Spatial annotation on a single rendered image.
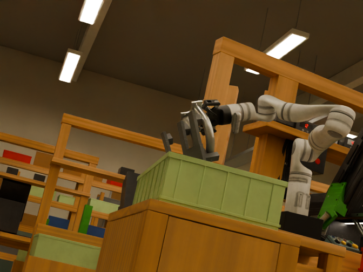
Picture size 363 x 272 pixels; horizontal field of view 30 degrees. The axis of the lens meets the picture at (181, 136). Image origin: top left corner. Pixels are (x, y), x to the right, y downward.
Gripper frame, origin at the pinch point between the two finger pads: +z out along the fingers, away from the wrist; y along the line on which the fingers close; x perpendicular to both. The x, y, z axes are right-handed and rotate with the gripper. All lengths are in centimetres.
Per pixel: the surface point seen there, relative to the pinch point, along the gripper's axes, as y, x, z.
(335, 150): -78, -54, -116
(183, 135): -0.7, 7.7, 6.9
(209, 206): -1.6, 45.0, 12.5
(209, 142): 7.5, 24.1, 4.4
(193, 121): 12.7, 18.0, 8.5
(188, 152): -1.6, 16.4, 8.4
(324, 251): -42, 41, -43
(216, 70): -40, -92, -56
